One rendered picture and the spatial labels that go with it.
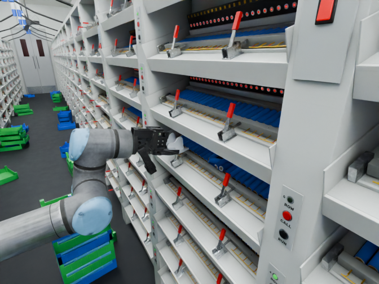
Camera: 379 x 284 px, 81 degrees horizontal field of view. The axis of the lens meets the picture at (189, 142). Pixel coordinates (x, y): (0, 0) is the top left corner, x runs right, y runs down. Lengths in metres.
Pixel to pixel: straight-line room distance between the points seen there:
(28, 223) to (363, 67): 0.67
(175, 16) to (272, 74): 0.61
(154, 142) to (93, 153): 0.18
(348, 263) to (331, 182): 0.17
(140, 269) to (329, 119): 1.54
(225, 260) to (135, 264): 1.07
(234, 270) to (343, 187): 0.43
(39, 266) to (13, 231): 1.34
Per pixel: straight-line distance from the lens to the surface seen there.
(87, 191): 0.63
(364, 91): 0.36
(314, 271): 0.54
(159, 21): 0.93
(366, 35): 0.36
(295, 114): 0.40
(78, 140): 0.66
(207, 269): 0.96
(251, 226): 0.59
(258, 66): 0.44
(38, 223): 0.63
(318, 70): 0.37
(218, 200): 0.65
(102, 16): 1.59
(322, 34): 0.37
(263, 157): 0.48
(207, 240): 0.81
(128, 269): 1.74
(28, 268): 2.00
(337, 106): 0.36
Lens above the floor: 1.31
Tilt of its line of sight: 21 degrees down
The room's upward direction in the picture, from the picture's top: straight up
